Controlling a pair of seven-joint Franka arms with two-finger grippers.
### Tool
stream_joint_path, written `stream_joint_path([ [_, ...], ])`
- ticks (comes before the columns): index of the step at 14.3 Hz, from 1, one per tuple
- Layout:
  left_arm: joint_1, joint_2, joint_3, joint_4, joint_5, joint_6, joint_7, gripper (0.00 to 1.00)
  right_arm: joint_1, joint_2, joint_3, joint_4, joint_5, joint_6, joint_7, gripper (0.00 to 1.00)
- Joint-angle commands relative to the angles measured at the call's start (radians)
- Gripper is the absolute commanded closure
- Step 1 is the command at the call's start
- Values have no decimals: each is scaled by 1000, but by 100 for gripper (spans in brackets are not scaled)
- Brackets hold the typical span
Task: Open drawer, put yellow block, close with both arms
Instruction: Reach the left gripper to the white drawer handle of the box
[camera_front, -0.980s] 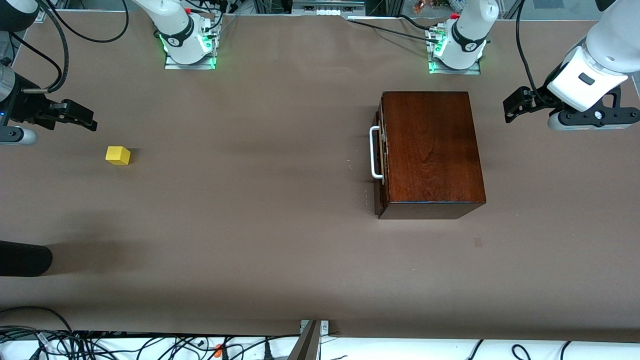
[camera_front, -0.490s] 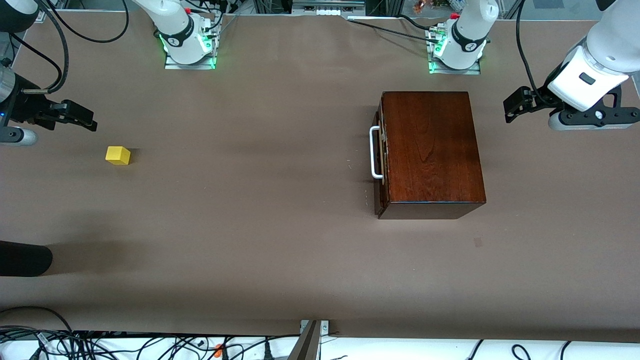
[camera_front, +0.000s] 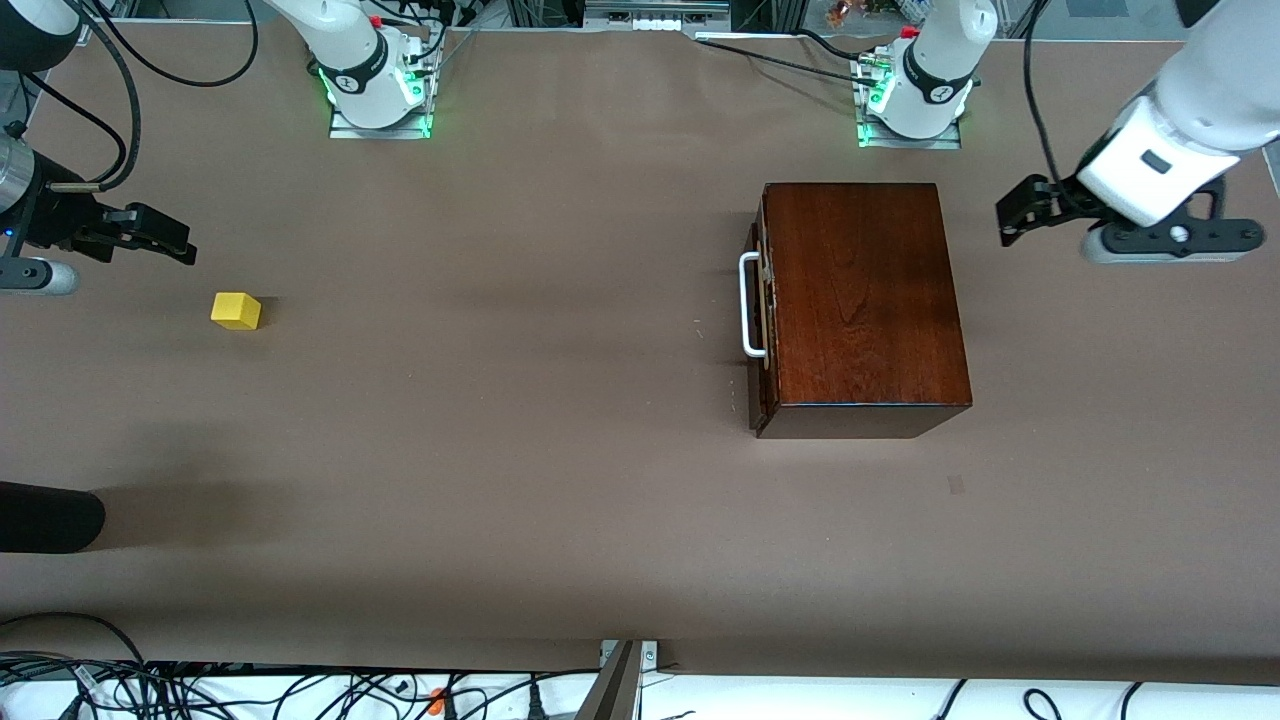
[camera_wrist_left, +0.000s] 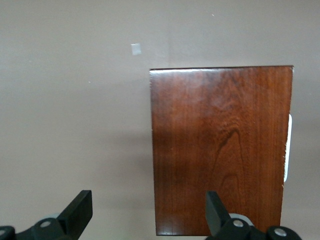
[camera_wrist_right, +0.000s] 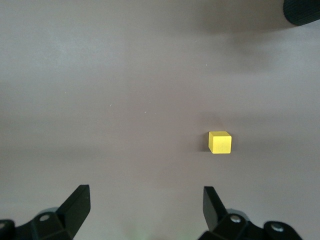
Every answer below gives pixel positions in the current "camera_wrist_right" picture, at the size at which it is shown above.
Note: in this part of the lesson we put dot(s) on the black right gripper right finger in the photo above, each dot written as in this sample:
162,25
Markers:
215,212

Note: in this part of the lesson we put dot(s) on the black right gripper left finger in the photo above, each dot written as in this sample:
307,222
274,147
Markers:
75,210

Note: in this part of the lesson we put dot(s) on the yellow cube block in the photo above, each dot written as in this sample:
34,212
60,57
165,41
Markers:
220,143

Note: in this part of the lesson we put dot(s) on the black fabric-covered cylinder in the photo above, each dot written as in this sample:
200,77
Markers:
302,11

